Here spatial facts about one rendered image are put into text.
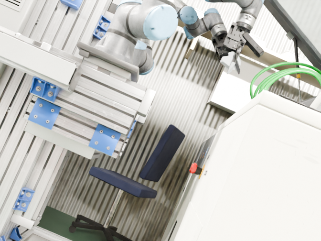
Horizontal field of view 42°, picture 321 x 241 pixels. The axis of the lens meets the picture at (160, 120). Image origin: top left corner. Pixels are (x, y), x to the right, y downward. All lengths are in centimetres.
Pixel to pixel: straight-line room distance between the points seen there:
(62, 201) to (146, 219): 78
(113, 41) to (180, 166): 249
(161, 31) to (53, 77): 38
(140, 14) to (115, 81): 24
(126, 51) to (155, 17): 19
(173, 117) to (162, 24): 250
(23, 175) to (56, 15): 63
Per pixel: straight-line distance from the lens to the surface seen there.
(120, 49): 146
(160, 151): 331
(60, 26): 172
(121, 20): 150
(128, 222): 387
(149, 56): 212
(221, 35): 206
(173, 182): 384
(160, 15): 138
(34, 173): 172
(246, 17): 179
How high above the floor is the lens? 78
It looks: 5 degrees up
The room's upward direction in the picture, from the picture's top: 23 degrees clockwise
